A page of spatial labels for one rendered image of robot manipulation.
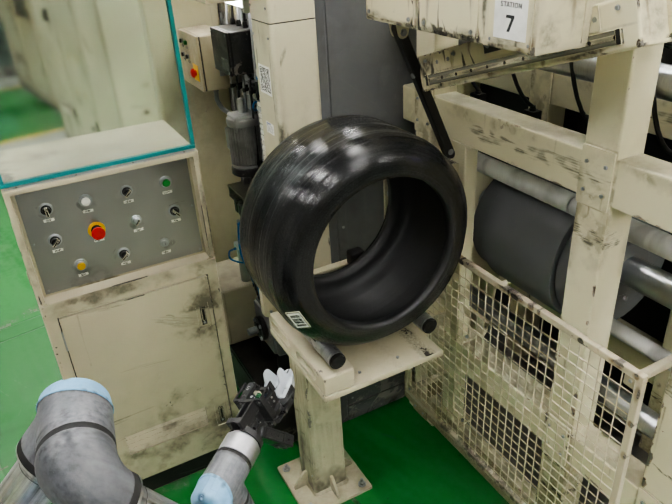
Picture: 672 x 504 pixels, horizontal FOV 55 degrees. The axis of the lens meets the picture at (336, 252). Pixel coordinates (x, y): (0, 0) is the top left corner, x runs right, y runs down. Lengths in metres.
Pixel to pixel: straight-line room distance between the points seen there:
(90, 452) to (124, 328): 1.19
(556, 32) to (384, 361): 0.94
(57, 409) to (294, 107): 0.98
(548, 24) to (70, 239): 1.45
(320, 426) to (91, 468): 1.35
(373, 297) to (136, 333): 0.82
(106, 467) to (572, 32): 1.09
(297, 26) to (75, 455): 1.11
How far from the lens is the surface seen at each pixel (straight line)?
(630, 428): 1.60
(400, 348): 1.82
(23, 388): 3.37
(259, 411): 1.35
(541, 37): 1.28
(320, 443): 2.33
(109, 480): 1.03
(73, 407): 1.09
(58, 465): 1.03
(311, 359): 1.69
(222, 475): 1.25
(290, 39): 1.67
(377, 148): 1.43
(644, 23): 1.32
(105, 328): 2.17
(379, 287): 1.84
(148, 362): 2.27
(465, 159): 2.01
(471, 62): 1.63
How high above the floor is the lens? 1.91
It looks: 29 degrees down
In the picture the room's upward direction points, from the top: 4 degrees counter-clockwise
